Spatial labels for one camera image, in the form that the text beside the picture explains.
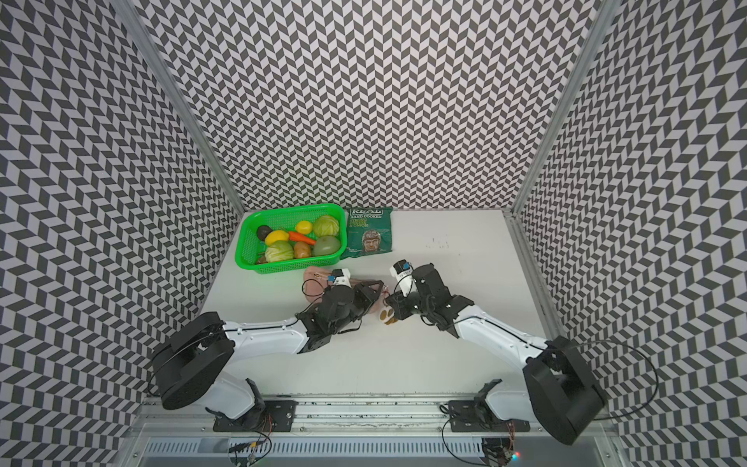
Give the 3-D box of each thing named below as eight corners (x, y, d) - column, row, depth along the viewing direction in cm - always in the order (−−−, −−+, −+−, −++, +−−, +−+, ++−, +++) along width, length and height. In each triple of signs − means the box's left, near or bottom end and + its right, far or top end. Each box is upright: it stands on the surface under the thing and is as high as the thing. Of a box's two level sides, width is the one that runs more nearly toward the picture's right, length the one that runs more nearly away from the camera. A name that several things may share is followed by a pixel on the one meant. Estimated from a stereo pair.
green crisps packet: (342, 258, 106) (341, 251, 103) (348, 214, 120) (346, 206, 117) (392, 258, 106) (392, 251, 103) (392, 214, 120) (392, 206, 117)
